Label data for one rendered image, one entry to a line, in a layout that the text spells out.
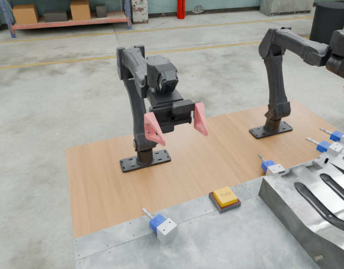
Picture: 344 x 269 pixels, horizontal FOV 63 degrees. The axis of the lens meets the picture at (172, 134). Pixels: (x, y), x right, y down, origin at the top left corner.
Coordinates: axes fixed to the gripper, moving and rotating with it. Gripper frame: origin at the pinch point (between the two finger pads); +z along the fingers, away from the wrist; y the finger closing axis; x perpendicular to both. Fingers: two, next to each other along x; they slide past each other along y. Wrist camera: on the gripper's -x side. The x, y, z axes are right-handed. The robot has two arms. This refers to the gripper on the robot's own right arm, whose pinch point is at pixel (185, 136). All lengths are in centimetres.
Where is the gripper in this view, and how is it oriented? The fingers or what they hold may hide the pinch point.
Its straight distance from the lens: 59.6
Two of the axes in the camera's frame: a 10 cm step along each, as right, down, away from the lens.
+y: 9.4, -2.1, 2.8
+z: 3.5, 5.8, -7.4
